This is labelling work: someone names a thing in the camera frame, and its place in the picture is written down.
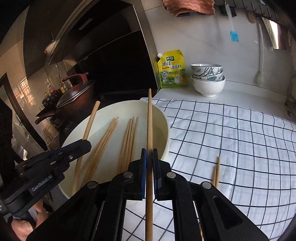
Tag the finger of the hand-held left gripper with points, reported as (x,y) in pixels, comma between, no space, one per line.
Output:
(79,150)
(67,148)

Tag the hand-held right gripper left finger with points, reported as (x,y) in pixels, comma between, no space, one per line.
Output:
(143,176)

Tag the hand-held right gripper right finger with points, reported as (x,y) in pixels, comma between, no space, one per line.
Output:
(158,185)

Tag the wooden chopstick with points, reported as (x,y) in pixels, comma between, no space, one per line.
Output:
(217,169)
(91,122)
(149,115)
(214,177)

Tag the bunch of wooden chopsticks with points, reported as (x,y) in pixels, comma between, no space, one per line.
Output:
(129,143)

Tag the large white basin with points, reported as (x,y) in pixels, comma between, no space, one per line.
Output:
(159,129)

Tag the person's left hand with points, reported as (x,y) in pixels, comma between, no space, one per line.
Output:
(23,228)

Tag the dark pot with glass lid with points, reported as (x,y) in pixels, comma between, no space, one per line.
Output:
(74,95)

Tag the row of condiment bottles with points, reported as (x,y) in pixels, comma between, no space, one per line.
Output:
(54,93)

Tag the white black checked cloth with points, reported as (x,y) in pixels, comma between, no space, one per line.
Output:
(231,139)

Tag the white round fixture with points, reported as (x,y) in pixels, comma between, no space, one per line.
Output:
(49,48)

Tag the black range hood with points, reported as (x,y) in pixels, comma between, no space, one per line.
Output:
(104,46)

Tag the yellow seasoning pouch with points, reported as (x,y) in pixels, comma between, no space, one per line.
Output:
(172,71)

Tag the plain white bowl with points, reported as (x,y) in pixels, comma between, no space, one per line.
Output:
(208,88)

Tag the blue patterned bowl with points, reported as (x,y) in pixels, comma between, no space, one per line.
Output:
(208,78)
(205,69)

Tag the blue silicone brush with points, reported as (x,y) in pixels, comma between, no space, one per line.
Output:
(234,36)

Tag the orange brown hanging towel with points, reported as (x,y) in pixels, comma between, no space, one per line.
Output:
(187,7)

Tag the white wall pipe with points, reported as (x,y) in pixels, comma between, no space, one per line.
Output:
(260,51)

